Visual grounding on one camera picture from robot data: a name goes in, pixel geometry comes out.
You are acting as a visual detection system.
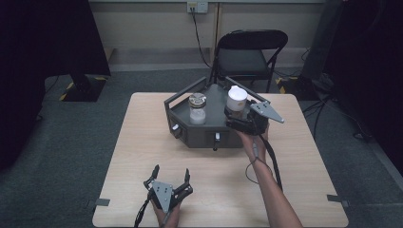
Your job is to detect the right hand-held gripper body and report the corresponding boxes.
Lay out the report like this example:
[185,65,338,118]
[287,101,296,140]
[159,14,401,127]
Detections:
[240,101,285,137]

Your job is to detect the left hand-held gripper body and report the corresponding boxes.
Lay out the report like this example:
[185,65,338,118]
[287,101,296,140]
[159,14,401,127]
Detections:
[148,180,182,214]

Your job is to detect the jar with white lid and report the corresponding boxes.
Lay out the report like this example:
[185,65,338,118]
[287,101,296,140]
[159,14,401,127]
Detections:
[225,85,249,121]

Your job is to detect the dark grey sectioned tray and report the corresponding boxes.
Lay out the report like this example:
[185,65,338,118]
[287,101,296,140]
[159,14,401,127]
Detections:
[163,75,272,152]

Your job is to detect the glass jar with metal lid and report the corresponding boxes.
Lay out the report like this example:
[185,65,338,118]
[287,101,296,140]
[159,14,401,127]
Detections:
[188,92,208,125]

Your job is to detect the person's right hand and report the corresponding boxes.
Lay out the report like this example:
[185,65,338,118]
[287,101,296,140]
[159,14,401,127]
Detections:
[235,124,271,166]

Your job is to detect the person's left hand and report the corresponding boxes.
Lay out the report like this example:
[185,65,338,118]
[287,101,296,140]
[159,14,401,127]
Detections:
[151,201,182,228]

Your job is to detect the black folding chair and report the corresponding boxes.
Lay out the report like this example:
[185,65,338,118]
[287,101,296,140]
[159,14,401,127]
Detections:
[208,28,290,94]

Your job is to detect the black stand base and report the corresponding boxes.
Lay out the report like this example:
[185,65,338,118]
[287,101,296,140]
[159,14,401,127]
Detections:
[275,75,321,102]
[59,73,107,103]

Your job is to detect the grey tape strip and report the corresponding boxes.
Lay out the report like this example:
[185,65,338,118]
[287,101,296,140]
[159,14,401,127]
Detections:
[86,198,111,209]
[326,194,350,209]

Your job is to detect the dark curtain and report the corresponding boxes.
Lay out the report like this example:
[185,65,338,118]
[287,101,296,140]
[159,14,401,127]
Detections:
[325,0,403,177]
[0,0,111,172]

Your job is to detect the left hand-held gripper cable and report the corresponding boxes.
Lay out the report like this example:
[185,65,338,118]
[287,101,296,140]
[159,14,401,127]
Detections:
[133,192,152,228]

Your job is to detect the hand-held gripper cable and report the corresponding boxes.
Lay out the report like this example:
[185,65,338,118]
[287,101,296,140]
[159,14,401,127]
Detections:
[133,192,152,228]
[259,134,284,193]

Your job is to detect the right hand-held gripper cable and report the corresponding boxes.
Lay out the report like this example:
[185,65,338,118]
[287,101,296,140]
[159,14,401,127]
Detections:
[259,134,284,193]

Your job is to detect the thin black wire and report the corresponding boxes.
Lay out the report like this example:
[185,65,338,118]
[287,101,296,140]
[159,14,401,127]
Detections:
[244,142,274,185]

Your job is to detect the black floor cables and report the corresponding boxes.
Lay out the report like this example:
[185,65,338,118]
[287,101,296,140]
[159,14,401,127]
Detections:
[301,94,373,141]

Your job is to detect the black power cable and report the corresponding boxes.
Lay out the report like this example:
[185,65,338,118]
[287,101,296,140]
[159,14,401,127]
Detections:
[189,8,213,69]

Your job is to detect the white wall socket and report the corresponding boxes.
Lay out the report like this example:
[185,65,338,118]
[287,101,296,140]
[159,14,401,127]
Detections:
[186,1,209,14]

